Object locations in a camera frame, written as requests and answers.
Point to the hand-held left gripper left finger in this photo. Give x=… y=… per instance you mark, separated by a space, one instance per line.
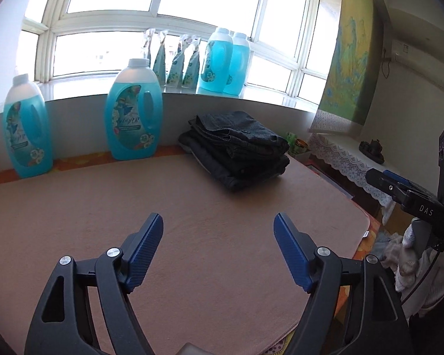
x=144 y=251

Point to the white window frame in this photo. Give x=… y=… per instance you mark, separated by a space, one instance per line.
x=96 y=22

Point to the pink mat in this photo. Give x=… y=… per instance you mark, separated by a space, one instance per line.
x=207 y=210

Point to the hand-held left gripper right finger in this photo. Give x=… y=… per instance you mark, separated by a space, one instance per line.
x=292 y=251

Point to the white windowsill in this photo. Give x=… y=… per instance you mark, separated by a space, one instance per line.
x=77 y=90

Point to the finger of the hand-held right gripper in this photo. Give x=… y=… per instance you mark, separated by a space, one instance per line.
x=384 y=185

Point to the person's right hand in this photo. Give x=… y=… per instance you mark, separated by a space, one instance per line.
x=409 y=268

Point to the painted wall hanging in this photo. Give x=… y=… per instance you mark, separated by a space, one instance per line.
x=347 y=63

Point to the pale cloth pile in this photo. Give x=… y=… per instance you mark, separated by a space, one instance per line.
x=386 y=247

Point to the dark teapot ornament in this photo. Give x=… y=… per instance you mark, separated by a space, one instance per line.
x=372 y=149

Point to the folded grey-blue pants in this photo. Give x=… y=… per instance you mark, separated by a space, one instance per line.
x=203 y=153

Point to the white air conditioner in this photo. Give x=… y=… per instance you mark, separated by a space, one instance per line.
x=421 y=63

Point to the dark grey pants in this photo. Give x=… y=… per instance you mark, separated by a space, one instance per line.
x=240 y=129

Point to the blue detergent bottle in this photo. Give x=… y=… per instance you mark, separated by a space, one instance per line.
x=26 y=137
x=133 y=118
x=214 y=63
x=240 y=66

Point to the white lace tablecloth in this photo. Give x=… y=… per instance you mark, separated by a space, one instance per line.
x=340 y=155

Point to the green packet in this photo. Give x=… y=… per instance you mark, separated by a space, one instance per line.
x=291 y=140

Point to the gold cup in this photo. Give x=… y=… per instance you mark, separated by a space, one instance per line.
x=302 y=147

